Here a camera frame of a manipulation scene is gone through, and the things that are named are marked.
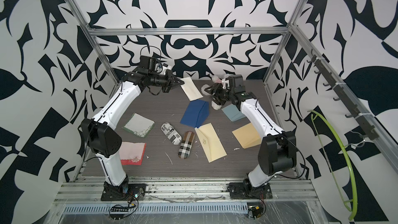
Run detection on beige lined letter paper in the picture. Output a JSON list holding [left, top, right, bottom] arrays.
[[181, 77, 203, 101]]

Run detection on light blue envelope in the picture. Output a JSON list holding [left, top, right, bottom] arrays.
[[222, 104, 246, 122]]

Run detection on dark blue envelope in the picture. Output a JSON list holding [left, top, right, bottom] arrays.
[[180, 100, 209, 128]]

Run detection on tan envelope gold emblem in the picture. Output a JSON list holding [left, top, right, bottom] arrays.
[[232, 123, 262, 149]]

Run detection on cream envelope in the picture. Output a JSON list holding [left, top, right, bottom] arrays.
[[195, 123, 227, 163]]

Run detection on white letter paper green border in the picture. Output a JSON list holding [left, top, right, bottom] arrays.
[[122, 113, 155, 138]]

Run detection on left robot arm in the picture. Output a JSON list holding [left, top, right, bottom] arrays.
[[81, 56, 184, 191]]

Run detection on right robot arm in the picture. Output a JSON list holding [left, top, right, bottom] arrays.
[[204, 75, 298, 189]]

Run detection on white plush bear pink shirt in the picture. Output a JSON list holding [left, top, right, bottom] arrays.
[[201, 75, 231, 110]]

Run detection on white black patterned glasses case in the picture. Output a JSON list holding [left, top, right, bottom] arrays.
[[161, 122, 182, 145]]

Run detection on brown plaid glasses case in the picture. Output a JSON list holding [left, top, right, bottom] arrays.
[[178, 131, 195, 159]]

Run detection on right black connector board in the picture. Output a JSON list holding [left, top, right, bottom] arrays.
[[247, 205, 266, 219]]

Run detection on black connector board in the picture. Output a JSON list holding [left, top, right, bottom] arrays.
[[247, 205, 266, 219], [108, 204, 137, 220]]

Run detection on left black connector board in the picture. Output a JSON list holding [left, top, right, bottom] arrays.
[[108, 204, 137, 220]]

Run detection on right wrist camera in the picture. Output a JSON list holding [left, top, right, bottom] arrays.
[[221, 75, 230, 89]]

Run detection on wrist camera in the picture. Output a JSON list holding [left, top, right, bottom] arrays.
[[221, 75, 230, 89], [160, 63, 173, 75]]

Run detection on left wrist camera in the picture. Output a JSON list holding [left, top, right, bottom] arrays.
[[160, 63, 173, 75]]

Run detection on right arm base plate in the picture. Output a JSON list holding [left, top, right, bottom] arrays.
[[227, 180, 273, 200]]

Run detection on black hook rail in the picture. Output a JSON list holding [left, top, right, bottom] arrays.
[[308, 50, 380, 141]]

